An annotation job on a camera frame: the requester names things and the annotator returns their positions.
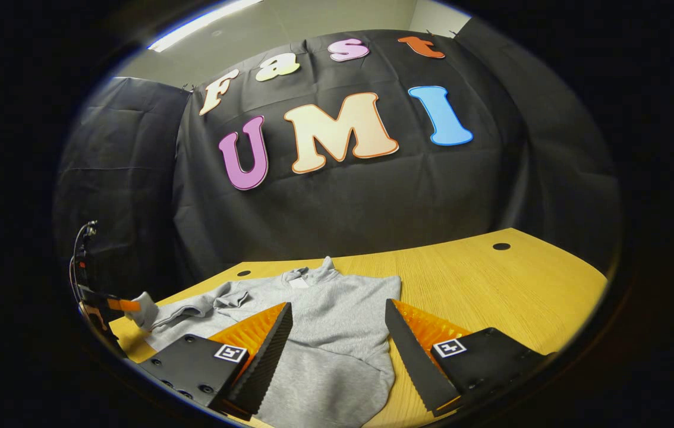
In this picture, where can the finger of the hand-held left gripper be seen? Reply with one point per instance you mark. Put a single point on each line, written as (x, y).
(123, 305)

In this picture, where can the grey sweatshirt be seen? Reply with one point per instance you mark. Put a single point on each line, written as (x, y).
(337, 333)

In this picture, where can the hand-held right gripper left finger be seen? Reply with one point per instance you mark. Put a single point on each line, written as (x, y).
(268, 356)

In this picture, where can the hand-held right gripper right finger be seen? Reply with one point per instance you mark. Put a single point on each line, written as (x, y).
(417, 362)

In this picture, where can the black backdrop cloth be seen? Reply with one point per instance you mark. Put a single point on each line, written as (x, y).
(361, 208)

